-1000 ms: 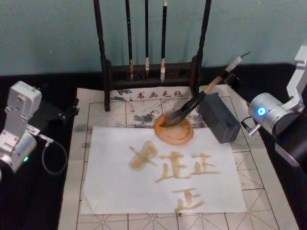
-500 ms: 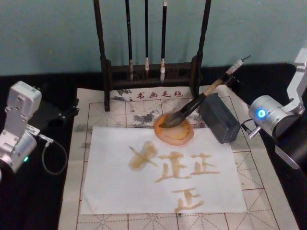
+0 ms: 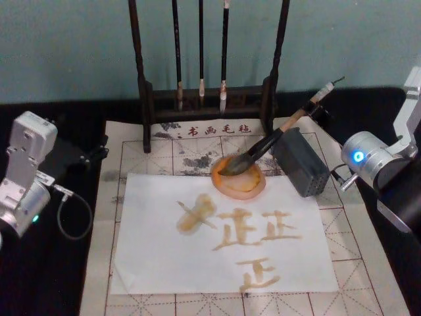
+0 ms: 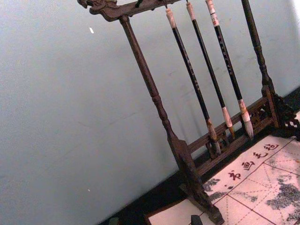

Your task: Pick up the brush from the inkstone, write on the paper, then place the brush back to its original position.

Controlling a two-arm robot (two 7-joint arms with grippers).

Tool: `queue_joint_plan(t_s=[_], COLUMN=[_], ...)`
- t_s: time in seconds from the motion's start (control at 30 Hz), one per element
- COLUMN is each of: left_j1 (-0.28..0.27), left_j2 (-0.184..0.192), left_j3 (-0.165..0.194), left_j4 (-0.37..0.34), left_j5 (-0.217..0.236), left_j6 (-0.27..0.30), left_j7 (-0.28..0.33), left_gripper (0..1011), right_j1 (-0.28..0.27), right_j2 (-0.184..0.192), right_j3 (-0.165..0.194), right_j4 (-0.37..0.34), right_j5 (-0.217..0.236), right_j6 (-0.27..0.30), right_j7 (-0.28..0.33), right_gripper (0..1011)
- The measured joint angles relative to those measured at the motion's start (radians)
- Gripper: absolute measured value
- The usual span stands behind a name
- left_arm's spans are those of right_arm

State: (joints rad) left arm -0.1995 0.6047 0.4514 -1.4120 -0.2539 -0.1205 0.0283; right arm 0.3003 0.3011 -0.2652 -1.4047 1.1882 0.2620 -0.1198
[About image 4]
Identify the dark wooden brush rack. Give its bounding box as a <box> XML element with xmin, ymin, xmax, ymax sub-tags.
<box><xmin>77</xmin><ymin>0</ymin><xmax>300</xmax><ymax>225</ymax></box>

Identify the black brush with brown tip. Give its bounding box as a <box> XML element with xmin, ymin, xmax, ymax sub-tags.
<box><xmin>165</xmin><ymin>7</ymin><xmax>222</xmax><ymax>156</ymax></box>

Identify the black brush with pale ferrule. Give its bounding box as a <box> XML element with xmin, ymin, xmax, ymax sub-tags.
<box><xmin>186</xmin><ymin>0</ymin><xmax>236</xmax><ymax>139</ymax></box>

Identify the black table cloth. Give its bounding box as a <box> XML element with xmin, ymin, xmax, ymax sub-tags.
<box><xmin>102</xmin><ymin>87</ymin><xmax>300</xmax><ymax>225</ymax></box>

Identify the white sheet with dark border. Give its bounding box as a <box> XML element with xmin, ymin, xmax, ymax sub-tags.
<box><xmin>143</xmin><ymin>203</ymin><xmax>205</xmax><ymax>225</ymax></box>

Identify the white gridded calligraphy felt mat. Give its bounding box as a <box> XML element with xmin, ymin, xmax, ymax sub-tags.
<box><xmin>202</xmin><ymin>110</ymin><xmax>300</xmax><ymax>225</ymax></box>

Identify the plain pale wall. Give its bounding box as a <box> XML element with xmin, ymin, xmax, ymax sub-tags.
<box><xmin>0</xmin><ymin>0</ymin><xmax>300</xmax><ymax>225</ymax></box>

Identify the black brush with labelled handle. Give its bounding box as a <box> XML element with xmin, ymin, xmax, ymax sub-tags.
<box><xmin>205</xmin><ymin>0</ymin><xmax>255</xmax><ymax>140</ymax></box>

